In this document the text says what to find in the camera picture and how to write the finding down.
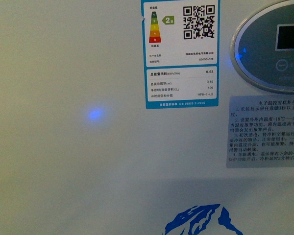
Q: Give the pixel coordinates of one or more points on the white blue chest freezer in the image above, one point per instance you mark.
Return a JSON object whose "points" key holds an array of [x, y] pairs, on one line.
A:
{"points": [[80, 154]]}

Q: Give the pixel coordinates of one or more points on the blue energy label sticker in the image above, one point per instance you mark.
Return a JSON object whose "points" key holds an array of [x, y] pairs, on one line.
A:
{"points": [[181, 53]]}

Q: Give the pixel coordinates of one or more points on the blue mountain logo decal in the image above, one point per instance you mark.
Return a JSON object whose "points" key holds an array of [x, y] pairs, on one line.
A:
{"points": [[202, 220]]}

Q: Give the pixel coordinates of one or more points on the grey instruction sticker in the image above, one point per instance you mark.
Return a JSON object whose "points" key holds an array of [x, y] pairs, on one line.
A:
{"points": [[261, 131]]}

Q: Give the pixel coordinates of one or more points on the oval grey control panel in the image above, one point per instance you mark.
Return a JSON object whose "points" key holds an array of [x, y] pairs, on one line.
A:
{"points": [[262, 48]]}

